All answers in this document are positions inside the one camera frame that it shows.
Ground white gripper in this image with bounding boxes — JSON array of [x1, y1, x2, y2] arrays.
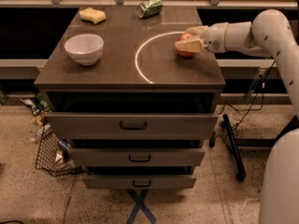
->
[[184, 22, 229, 53]]

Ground green soda can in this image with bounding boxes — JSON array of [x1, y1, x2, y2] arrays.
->
[[137, 0, 163, 19]]

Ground yellow sponge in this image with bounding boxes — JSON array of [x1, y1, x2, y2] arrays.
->
[[79, 7, 106, 24]]

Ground black cable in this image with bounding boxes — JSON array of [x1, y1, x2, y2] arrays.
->
[[216, 59, 277, 142]]

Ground blue tape cross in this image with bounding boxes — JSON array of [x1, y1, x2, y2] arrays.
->
[[126, 189, 157, 224]]

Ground snack packets on floor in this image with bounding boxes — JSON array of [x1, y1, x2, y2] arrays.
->
[[21, 96, 52, 144]]

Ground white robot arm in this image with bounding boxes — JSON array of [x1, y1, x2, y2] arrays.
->
[[175, 9, 299, 224]]

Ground black wire basket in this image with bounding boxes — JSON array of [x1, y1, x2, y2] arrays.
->
[[36, 133, 85, 177]]

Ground red apple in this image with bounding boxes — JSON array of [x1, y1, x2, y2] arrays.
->
[[177, 33, 196, 58]]

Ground top grey drawer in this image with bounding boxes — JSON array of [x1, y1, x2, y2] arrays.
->
[[46, 112, 218, 140]]

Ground grey drawer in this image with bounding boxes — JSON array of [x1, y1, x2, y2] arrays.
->
[[68, 148, 205, 167], [46, 112, 218, 140], [82, 175, 196, 189]]

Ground white bowl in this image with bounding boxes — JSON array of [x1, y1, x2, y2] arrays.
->
[[64, 34, 104, 65]]

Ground black stand base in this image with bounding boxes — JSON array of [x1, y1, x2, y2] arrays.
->
[[221, 114, 299, 181]]

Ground middle grey drawer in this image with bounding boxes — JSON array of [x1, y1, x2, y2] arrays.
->
[[68, 148, 205, 167]]

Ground bottom grey drawer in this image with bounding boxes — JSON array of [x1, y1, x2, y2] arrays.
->
[[82, 175, 196, 189]]

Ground grey drawer cabinet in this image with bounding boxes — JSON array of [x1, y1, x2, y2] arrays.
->
[[35, 7, 225, 179]]

